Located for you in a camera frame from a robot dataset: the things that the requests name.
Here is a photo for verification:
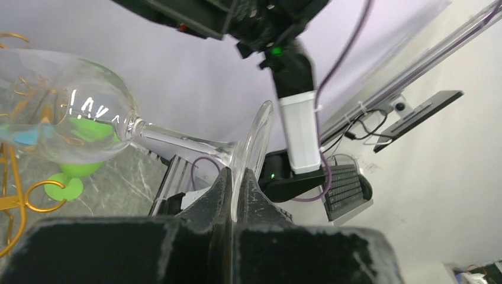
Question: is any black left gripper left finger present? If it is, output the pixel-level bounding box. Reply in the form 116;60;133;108
1;168;232;283

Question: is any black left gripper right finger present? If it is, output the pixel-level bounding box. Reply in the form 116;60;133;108
234;170;404;283

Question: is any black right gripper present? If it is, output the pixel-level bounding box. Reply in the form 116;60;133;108
111;0;275;41

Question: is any green wine glass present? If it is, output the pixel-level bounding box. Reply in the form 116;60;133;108
44;118;116;201

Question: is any clear wine glass front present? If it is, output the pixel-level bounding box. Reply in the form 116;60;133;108
1;49;273;221

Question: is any blue wine glass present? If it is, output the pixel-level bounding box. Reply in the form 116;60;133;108
14;130;39;147

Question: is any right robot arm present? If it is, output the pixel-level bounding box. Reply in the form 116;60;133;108
101;1;403;283

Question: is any black computer keyboard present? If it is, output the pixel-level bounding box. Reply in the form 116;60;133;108
323;164;373;221

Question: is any black monitor screen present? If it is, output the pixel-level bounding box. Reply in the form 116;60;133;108
373;90;464;153

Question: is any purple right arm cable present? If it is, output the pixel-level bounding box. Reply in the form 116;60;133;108
190;0;375;204

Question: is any gold wire glass rack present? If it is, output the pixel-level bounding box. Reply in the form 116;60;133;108
0;32;68;259

